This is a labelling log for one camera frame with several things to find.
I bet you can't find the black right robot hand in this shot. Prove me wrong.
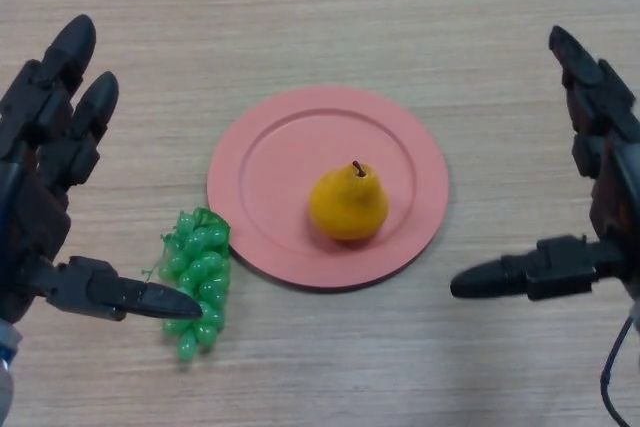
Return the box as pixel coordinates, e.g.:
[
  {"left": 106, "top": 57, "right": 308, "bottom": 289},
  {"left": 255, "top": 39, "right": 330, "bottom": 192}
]
[{"left": 449, "top": 25, "right": 640, "bottom": 303}]

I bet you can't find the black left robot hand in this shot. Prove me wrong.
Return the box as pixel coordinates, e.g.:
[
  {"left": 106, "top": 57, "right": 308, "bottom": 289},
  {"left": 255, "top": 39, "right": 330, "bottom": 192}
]
[{"left": 0, "top": 14, "right": 204, "bottom": 323}]

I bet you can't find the yellow pear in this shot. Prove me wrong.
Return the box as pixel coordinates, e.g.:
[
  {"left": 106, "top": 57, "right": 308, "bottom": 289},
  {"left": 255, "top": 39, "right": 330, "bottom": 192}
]
[{"left": 308, "top": 160, "right": 391, "bottom": 242}]

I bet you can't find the pink round plate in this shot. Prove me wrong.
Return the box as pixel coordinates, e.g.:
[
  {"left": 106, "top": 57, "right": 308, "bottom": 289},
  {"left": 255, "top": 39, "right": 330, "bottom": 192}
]
[{"left": 206, "top": 86, "right": 450, "bottom": 293}]

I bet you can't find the green grape bunch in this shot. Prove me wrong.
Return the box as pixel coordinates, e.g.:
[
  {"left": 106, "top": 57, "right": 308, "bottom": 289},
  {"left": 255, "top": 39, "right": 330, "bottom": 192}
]
[{"left": 158, "top": 206, "right": 232, "bottom": 363}]

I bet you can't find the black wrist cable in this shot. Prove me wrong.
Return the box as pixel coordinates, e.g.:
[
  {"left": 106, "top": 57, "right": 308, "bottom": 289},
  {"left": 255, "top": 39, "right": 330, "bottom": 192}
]
[{"left": 599, "top": 314, "right": 640, "bottom": 427}]

